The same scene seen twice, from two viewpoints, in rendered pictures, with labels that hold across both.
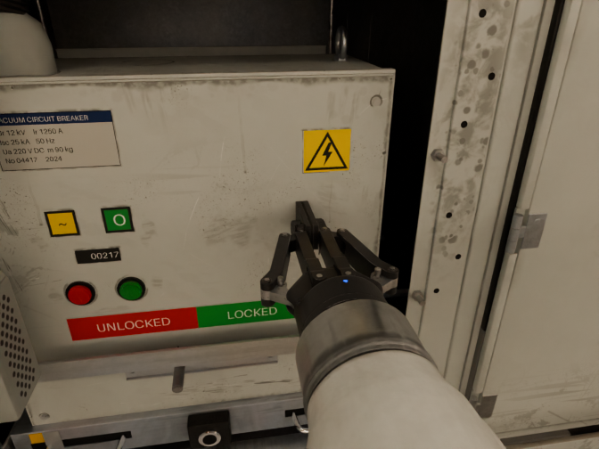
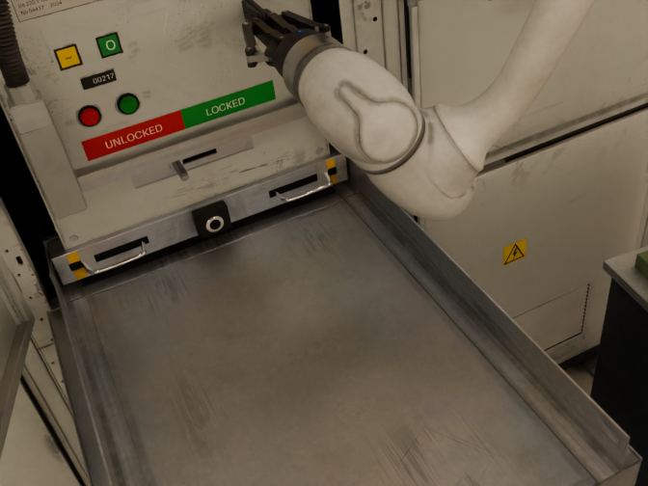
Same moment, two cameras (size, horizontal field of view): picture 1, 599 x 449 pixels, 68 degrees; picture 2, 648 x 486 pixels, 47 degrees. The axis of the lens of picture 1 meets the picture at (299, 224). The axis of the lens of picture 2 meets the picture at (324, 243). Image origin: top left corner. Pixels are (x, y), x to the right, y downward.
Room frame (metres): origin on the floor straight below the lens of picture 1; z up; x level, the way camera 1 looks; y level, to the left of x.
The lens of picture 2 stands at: (-0.60, 0.15, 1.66)
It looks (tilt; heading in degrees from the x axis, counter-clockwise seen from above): 39 degrees down; 349
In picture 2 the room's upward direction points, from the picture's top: 8 degrees counter-clockwise
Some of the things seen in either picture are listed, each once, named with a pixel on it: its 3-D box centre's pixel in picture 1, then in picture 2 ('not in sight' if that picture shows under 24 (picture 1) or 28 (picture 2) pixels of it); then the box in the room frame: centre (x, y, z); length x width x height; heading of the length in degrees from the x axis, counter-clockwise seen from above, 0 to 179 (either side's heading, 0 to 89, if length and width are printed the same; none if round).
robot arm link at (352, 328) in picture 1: (362, 368); (320, 73); (0.23, -0.04, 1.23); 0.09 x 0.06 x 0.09; 99
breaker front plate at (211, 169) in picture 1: (192, 278); (174, 84); (0.47, 0.14, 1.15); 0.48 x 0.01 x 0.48; 99
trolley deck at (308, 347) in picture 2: not in sight; (301, 387); (0.10, 0.08, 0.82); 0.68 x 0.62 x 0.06; 9
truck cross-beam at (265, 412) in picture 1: (210, 410); (205, 209); (0.48, 0.14, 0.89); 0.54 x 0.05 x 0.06; 99
